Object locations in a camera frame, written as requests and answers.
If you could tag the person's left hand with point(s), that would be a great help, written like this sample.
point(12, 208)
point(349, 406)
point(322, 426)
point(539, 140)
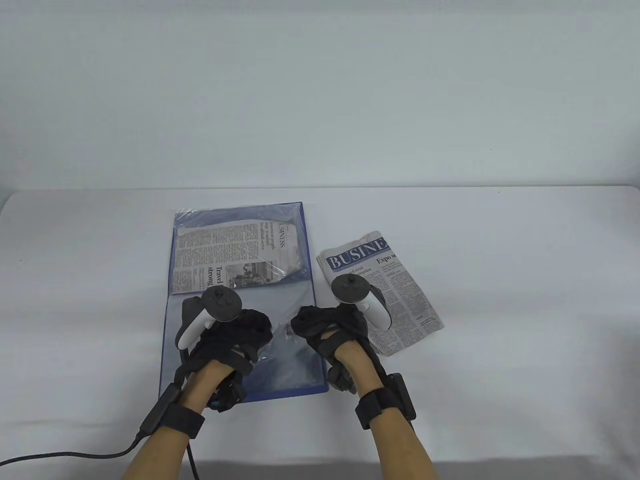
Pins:
point(235, 345)

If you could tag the newspaper with grey street photo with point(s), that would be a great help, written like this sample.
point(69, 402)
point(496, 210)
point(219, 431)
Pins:
point(225, 245)

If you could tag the person's left forearm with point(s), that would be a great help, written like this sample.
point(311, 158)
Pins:
point(160, 460)

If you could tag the newspaper with blue banner title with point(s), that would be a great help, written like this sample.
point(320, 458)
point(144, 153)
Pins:
point(400, 300)

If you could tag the blue folder with clear sleeves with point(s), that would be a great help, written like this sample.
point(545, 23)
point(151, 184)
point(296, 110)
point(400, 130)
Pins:
point(290, 370)

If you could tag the white grey controller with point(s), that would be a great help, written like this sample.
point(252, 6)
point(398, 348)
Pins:
point(221, 302)
point(347, 289)

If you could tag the left white grey controller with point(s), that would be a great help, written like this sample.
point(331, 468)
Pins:
point(221, 302)

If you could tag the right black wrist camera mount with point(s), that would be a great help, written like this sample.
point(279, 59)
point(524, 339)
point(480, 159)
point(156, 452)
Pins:
point(341, 380)

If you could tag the right white grey controller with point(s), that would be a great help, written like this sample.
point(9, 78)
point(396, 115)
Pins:
point(347, 289)

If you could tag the person's right hand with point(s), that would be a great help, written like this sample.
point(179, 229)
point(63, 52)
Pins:
point(340, 322)

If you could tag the person's right forearm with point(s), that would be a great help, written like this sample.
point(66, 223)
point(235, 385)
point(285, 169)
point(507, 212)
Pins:
point(400, 460)

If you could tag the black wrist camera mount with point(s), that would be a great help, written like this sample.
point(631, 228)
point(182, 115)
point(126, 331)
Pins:
point(230, 392)
point(341, 380)

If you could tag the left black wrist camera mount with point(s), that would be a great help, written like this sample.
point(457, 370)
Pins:
point(230, 392)

